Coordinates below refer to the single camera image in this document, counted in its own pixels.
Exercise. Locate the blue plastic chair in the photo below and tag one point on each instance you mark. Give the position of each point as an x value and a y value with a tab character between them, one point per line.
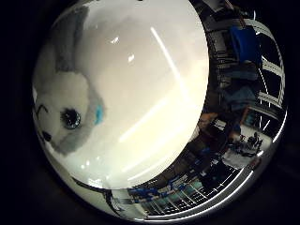
245	43

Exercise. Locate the brown furry bundle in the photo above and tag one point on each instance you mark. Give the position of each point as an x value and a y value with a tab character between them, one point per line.
207	118

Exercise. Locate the blue grey cloth pile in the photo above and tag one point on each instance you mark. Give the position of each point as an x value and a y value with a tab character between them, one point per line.
239	97

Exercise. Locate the white cluttered desk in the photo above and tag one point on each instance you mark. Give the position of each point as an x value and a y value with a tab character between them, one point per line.
240	153

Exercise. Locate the metal shelf rack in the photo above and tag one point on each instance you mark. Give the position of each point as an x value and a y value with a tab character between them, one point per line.
218	47

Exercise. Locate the grey white plush seal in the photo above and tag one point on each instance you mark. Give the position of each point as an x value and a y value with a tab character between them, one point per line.
68	103

